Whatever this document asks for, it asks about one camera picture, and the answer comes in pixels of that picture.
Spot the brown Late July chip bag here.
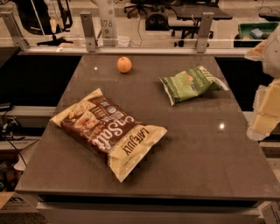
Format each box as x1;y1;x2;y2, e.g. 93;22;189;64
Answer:
52;89;166;181

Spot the middle metal rail bracket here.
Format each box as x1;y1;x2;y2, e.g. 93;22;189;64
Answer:
80;11;97;53

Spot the green jalapeno chip bag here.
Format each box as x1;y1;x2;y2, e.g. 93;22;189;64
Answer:
160;66;229;106

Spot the black cable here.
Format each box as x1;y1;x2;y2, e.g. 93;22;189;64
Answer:
0;108;29;167

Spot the white numbered post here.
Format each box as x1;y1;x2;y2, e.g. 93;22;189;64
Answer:
96;0;118;46

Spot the orange fruit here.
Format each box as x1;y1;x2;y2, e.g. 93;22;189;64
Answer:
117;57;132;74

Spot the right metal rail bracket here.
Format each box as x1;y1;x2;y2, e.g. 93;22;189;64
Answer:
196;12;214;53

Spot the metal rail bracket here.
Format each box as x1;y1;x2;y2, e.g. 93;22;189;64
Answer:
196;12;214;53
0;11;29;51
80;11;97;53

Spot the green bin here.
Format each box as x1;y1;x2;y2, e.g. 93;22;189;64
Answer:
234;22;278;47

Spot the left metal rail bracket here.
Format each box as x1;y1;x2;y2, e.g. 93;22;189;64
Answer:
0;11;29;51

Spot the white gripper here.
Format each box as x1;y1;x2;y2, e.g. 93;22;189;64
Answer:
244;25;280;141

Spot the black office chair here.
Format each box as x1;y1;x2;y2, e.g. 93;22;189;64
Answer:
123;0;165;18

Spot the black desk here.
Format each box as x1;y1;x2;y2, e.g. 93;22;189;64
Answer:
169;0;233;47

